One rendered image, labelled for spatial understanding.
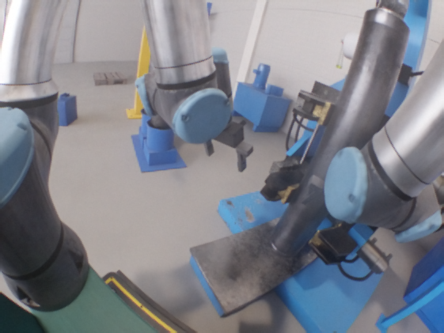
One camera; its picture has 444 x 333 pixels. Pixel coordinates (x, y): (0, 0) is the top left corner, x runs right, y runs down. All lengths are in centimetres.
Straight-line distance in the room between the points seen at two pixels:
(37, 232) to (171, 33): 29
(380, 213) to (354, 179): 6
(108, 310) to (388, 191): 41
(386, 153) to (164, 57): 27
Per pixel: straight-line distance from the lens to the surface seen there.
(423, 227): 34
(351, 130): 84
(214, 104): 28
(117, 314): 37
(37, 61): 38
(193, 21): 26
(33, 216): 27
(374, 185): 23
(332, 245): 91
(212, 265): 107
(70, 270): 36
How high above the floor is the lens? 107
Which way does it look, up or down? 32 degrees down
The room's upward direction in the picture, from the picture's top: 15 degrees clockwise
